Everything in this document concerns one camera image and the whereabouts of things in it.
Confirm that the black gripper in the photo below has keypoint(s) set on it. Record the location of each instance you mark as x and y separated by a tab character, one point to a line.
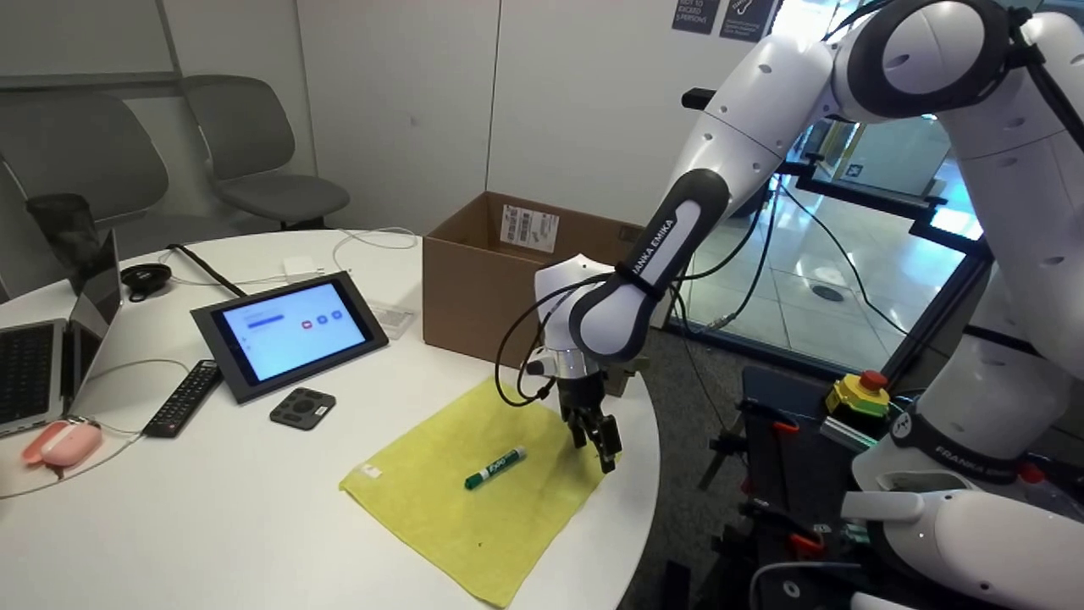
583	396

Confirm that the green marker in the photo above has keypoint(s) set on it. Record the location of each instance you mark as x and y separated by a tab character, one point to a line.
496	469

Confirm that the yellow towel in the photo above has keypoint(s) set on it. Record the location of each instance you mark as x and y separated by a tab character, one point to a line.
451	519

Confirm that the brown cardboard box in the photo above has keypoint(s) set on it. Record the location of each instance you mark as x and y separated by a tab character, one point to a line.
477	293

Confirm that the orange black clamp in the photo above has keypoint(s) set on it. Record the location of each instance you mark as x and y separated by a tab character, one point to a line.
806	543
786	428

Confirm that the yellow red emergency stop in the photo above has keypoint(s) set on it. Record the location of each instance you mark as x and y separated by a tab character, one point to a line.
857	393

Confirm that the black smartphone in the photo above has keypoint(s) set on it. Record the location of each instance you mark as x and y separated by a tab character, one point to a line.
304	406

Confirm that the black tablet lit screen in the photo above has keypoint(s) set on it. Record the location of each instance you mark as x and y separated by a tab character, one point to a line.
290	333

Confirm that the black remote control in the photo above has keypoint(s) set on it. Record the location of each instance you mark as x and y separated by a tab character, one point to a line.
182	396

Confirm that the grey shell chair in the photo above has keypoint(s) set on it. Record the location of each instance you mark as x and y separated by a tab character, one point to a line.
243	136
70	158

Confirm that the small black round device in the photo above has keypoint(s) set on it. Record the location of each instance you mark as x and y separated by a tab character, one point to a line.
143	277

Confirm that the pink computer mouse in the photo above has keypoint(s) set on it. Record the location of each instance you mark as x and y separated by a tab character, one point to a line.
54	441

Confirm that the silver laptop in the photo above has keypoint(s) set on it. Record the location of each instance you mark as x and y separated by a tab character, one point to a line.
28	373

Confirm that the black stereo camera bar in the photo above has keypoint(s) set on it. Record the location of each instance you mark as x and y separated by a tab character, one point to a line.
698	99

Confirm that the dark wall sign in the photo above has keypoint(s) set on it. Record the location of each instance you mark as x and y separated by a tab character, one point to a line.
746	18
694	14

